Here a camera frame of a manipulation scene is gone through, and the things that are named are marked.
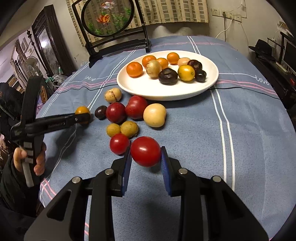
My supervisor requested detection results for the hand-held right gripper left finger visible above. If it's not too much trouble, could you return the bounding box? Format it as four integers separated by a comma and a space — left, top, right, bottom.
24, 146, 133, 241

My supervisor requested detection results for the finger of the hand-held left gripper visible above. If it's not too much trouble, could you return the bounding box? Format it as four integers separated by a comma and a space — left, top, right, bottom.
26, 113, 91, 137

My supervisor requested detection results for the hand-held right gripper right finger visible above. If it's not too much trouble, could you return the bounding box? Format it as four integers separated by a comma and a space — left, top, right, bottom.
161, 146, 270, 241

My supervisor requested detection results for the red cherry tomato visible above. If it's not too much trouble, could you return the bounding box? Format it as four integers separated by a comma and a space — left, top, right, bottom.
110, 133, 130, 155
130, 136, 161, 168

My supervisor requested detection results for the small yellow orange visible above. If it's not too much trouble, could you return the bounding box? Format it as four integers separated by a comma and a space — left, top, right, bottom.
75, 106, 91, 126

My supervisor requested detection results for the white round plate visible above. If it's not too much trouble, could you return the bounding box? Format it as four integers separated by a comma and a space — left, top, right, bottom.
116, 50, 219, 101

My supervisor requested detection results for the orange tangerine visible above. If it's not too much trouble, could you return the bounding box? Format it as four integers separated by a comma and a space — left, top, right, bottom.
126, 62, 143, 78
142, 55, 157, 67

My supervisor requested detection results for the dark purple mangosteen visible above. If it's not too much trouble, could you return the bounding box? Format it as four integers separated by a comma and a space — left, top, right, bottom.
158, 68, 178, 86

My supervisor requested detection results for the yellow green orange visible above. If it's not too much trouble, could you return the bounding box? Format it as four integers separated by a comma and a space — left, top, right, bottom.
178, 65, 196, 82

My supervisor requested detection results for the small dark purple fruit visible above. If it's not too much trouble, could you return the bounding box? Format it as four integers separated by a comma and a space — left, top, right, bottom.
94, 105, 108, 120
195, 70, 207, 82

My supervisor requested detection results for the yellowish beige round fruit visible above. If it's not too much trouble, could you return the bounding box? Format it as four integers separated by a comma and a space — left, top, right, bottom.
146, 60, 162, 79

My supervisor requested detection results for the smooth orange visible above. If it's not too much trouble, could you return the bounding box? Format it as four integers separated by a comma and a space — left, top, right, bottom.
167, 52, 180, 65
156, 58, 169, 70

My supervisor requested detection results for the dark purple passion fruit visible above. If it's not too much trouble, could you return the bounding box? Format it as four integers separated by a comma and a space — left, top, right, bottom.
187, 60, 203, 71

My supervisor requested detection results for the person's left forearm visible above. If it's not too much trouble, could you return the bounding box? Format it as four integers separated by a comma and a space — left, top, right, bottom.
0, 148, 44, 218

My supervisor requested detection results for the person's left hand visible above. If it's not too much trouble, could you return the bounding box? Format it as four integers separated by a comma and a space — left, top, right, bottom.
13, 142, 47, 176

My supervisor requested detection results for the white standing fan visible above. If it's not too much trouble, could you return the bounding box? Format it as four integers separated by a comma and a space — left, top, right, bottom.
23, 56, 40, 77

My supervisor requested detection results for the small tan longan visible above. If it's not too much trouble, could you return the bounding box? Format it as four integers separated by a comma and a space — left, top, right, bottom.
106, 123, 121, 138
120, 121, 139, 138

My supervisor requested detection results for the blue striped tablecloth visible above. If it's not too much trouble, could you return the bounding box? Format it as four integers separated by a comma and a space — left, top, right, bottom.
37, 35, 296, 241

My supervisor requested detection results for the smooth beige round fruit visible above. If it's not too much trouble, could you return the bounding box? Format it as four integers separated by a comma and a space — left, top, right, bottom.
143, 103, 167, 128

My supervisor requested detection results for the red plum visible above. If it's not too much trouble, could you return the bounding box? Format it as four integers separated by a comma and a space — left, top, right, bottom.
106, 102, 126, 124
125, 95, 148, 120

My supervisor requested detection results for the beige fruit with brown marks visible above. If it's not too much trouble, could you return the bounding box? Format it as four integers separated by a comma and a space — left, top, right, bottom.
104, 88, 122, 103

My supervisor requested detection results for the dark wooden framed picture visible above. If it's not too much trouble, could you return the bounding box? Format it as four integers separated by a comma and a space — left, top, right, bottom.
31, 5, 77, 77

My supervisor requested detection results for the round embroidered black-framed screen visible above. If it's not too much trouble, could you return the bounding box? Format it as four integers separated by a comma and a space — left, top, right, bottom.
71, 0, 152, 68

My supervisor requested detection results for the black computer desk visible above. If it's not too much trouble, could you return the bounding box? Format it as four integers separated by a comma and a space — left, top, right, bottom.
250, 52, 296, 109

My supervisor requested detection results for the black hat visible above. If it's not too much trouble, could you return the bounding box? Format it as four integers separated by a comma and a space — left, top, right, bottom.
248, 39, 277, 61

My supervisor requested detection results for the beige checked curtain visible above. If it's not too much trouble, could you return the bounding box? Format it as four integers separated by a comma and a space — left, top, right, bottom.
65, 0, 210, 43

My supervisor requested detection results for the computer monitor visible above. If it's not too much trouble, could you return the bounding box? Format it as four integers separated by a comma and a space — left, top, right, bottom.
282, 38, 296, 72

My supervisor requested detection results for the white power cable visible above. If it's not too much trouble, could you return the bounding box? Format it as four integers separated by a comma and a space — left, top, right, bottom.
216, 17, 233, 39

